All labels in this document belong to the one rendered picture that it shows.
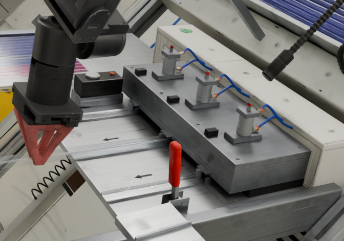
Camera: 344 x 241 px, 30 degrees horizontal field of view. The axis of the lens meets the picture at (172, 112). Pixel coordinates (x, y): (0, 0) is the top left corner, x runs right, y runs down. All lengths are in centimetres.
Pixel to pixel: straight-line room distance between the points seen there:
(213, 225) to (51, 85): 27
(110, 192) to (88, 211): 254
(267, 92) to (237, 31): 21
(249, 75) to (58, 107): 38
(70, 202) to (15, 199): 46
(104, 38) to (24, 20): 135
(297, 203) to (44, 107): 37
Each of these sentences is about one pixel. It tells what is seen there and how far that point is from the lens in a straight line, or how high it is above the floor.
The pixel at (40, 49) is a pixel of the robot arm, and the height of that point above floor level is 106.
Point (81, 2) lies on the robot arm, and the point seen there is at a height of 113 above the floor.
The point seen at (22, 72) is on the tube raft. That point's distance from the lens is 117.
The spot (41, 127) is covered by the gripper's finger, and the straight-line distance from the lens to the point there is 85.
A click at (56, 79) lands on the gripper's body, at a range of 83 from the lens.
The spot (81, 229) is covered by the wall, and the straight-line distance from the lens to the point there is 338.
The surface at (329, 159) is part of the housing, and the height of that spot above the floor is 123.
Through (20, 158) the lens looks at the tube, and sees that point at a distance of 90.
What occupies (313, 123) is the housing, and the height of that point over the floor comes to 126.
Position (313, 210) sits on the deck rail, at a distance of 94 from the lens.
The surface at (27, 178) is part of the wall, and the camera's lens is 388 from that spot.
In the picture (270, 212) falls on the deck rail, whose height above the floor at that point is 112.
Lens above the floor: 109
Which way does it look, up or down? 2 degrees up
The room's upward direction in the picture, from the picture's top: 44 degrees clockwise
